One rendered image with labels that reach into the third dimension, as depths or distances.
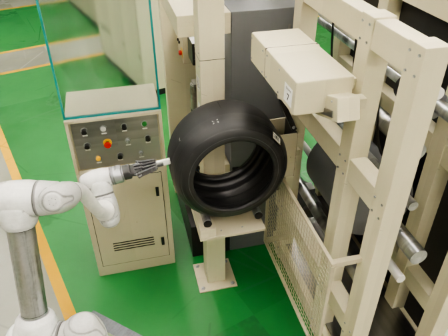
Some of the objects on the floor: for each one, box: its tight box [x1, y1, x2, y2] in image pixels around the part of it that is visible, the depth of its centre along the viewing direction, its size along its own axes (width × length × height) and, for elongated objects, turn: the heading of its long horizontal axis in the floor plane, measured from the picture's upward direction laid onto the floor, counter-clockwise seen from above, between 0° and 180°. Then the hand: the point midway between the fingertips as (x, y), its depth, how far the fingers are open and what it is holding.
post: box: [193, 0, 225, 283], centre depth 257 cm, size 13×13×250 cm
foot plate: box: [193, 258, 237, 293], centre depth 329 cm, size 27×27×2 cm
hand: (163, 162), depth 226 cm, fingers closed
